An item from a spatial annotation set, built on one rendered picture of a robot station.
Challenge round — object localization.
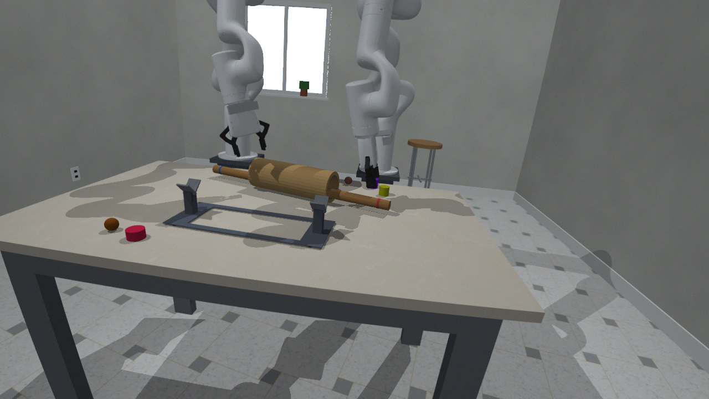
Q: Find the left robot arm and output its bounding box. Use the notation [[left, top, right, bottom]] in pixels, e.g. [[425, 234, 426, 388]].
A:
[[345, 0, 422, 175]]

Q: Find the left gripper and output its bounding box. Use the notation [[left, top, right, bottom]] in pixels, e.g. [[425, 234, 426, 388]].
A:
[[355, 135, 379, 188]]

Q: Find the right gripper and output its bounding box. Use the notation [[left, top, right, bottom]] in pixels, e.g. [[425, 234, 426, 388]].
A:
[[219, 108, 270, 157]]

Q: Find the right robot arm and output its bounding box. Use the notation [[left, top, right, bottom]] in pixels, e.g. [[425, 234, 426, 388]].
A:
[[207, 0, 264, 161]]

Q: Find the red short cylinder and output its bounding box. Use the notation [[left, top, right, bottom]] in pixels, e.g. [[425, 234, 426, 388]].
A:
[[125, 225, 146, 242]]

